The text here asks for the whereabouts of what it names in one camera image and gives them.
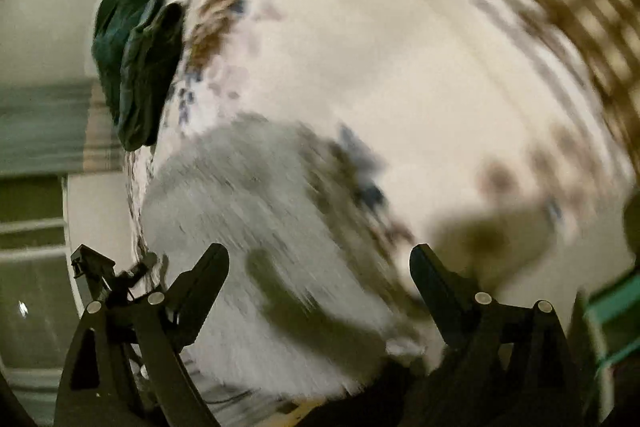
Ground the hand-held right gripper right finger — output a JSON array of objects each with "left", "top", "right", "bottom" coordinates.
[{"left": 400, "top": 244, "right": 583, "bottom": 427}]

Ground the grey fluffy blanket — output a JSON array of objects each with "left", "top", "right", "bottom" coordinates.
[{"left": 139, "top": 112, "right": 416, "bottom": 400}]

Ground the floral bed sheet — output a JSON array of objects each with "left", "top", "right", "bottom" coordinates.
[{"left": 125, "top": 0, "right": 640, "bottom": 358}]

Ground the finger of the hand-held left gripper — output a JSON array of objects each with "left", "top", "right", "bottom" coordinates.
[{"left": 70, "top": 244, "right": 158, "bottom": 308}]

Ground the grey-green curtain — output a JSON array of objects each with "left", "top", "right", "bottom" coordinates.
[{"left": 0, "top": 79, "right": 124, "bottom": 176}]

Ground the dark green blanket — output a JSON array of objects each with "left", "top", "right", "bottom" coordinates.
[{"left": 92, "top": 0, "right": 185, "bottom": 152}]

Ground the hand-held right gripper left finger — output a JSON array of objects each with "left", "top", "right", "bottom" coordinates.
[{"left": 54, "top": 243, "right": 231, "bottom": 427}]

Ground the teal rack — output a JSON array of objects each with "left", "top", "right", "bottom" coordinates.
[{"left": 580, "top": 271, "right": 640, "bottom": 370}]

